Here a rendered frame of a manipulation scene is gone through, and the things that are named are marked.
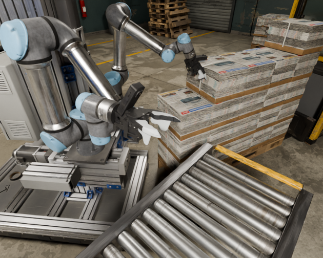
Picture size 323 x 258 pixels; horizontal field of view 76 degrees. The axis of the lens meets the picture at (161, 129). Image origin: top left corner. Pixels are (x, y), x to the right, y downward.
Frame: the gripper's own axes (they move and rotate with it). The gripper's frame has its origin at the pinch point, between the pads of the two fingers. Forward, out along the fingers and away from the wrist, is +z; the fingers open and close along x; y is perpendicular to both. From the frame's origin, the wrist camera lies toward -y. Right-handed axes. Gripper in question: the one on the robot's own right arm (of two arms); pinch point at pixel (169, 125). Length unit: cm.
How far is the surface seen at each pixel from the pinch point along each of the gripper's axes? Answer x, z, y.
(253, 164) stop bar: -50, 24, 35
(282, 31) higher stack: -179, 11, -22
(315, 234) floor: -105, 80, 110
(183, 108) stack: -82, -31, 30
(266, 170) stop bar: -49, 30, 35
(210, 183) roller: -31, 9, 41
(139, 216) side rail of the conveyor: -0.2, -9.5, 44.5
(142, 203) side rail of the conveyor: -5.3, -11.6, 43.3
